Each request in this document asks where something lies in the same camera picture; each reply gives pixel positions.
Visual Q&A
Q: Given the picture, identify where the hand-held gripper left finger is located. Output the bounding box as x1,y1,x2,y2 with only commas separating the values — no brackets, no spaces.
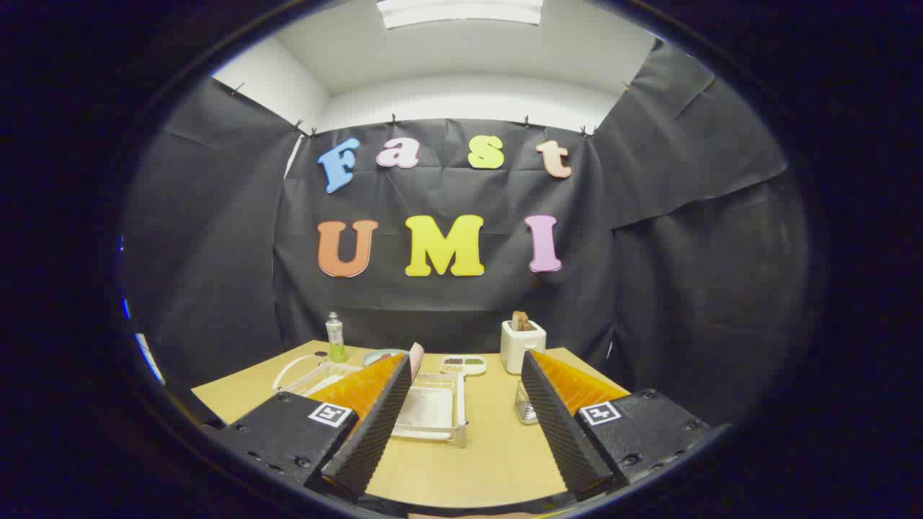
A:
216,352,413,502

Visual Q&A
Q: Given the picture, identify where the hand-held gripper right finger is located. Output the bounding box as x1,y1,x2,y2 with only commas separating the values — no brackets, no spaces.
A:
521,350,712,502

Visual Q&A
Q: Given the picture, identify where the metal wire basket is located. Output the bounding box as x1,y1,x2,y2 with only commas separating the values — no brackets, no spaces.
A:
514,380,541,426

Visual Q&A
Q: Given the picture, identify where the white dish rack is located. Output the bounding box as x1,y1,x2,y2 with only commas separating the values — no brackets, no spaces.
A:
273,353,469,449

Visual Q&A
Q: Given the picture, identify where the green dish soap bottle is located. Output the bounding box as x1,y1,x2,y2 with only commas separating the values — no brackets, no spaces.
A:
325,311,348,363

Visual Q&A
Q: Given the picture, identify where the white divided condiment dish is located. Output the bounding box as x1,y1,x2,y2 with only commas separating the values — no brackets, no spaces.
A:
439,355,487,376

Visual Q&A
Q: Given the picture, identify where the white toaster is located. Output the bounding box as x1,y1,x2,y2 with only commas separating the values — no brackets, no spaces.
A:
500,321,547,376

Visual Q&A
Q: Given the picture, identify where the ceiling light panel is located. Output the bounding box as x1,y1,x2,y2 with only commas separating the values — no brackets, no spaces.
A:
376,0,544,30

